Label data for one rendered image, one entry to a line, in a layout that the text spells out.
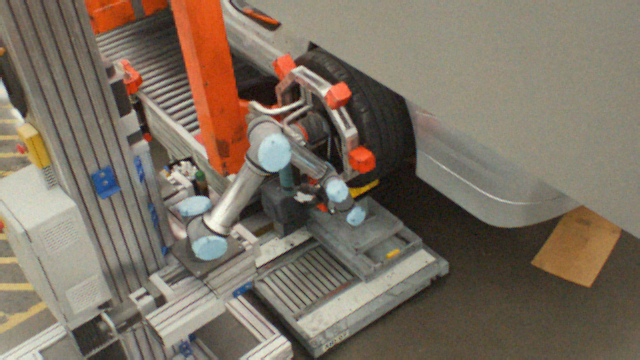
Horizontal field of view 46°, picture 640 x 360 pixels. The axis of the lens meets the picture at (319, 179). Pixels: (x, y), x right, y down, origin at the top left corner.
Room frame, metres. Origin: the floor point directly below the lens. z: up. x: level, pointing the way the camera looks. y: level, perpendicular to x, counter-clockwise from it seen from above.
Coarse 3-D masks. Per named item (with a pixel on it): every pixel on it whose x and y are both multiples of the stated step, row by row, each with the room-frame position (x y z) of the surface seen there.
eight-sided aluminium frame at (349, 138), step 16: (288, 80) 2.91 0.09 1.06; (304, 80) 2.79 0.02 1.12; (320, 80) 2.77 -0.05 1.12; (288, 96) 3.01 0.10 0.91; (320, 96) 2.69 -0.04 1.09; (288, 112) 3.03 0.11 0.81; (336, 112) 2.63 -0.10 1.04; (352, 128) 2.59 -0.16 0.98; (352, 144) 2.60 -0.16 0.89; (352, 176) 2.57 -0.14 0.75
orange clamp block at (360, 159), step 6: (354, 150) 2.56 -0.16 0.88; (360, 150) 2.56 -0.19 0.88; (366, 150) 2.55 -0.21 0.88; (348, 156) 2.55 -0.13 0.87; (354, 156) 2.52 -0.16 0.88; (360, 156) 2.52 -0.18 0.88; (366, 156) 2.51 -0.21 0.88; (372, 156) 2.51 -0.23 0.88; (354, 162) 2.52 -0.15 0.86; (360, 162) 2.48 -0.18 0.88; (366, 162) 2.50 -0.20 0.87; (372, 162) 2.51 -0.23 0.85; (354, 168) 2.52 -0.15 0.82; (360, 168) 2.49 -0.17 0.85; (366, 168) 2.49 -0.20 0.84
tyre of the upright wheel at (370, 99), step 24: (336, 72) 2.75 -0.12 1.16; (360, 72) 2.76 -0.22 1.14; (360, 96) 2.66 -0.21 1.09; (384, 96) 2.69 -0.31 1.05; (360, 120) 2.61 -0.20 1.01; (384, 120) 2.63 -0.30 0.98; (408, 120) 2.67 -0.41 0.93; (384, 144) 2.59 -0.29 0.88; (408, 144) 2.66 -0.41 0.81; (384, 168) 2.61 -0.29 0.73
